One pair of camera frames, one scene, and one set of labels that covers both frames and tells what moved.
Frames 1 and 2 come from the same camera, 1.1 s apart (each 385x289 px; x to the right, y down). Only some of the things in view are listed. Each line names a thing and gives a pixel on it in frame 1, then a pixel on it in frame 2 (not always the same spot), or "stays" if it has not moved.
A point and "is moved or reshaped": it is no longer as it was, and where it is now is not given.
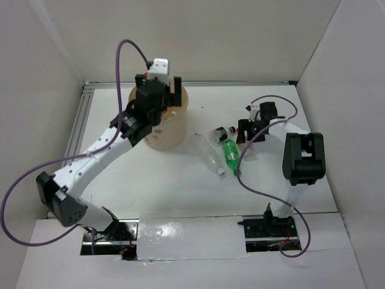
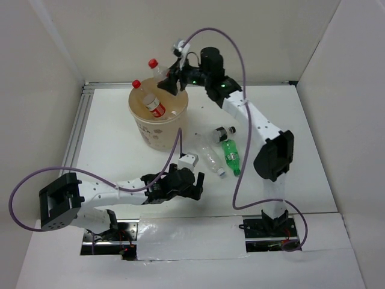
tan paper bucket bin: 169,133 stays
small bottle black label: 219,134 stays
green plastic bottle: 231,155 stays
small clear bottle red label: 251,153 is moved or reshaped
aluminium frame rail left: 73,144 stays
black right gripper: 245,124 to 170,83
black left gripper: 175,97 to 193,191
